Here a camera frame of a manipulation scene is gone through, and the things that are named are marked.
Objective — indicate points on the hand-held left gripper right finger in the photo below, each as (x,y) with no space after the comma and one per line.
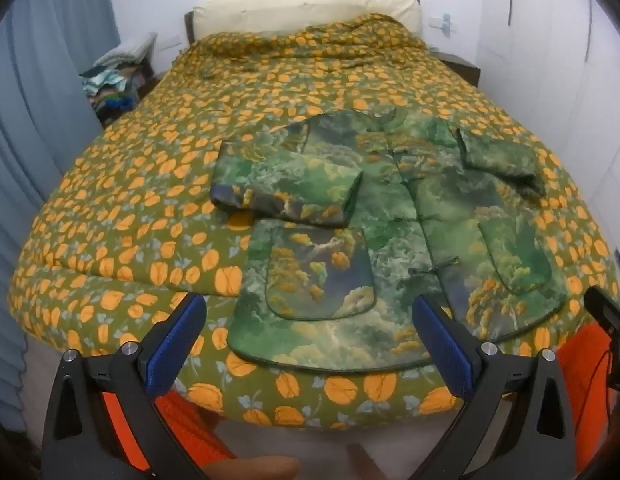
(442,345)

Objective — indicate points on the dark wooden bedside table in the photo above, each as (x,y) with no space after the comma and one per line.
(460,67)

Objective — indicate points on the person's left hand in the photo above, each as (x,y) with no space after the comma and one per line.
(255,467)

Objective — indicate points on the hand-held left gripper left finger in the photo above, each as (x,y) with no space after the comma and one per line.
(172,345)

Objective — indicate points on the orange flowered green quilt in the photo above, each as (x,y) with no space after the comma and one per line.
(140,160)

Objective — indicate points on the blue curtain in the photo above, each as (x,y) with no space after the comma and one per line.
(30,110)

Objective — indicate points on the folded grey towel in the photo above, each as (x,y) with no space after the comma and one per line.
(127,50)

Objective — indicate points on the person's orange clothing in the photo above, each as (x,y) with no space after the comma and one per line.
(582,385)

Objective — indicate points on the cream pillow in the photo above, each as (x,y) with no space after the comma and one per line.
(310,7)

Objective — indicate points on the dark wooden headboard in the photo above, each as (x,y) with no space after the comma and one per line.
(189,27)

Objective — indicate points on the green printed padded jacket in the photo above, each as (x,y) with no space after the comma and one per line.
(390,240)

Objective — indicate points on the white wall socket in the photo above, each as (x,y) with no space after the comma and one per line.
(440,22)

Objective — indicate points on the white wardrobe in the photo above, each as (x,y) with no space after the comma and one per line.
(555,85)

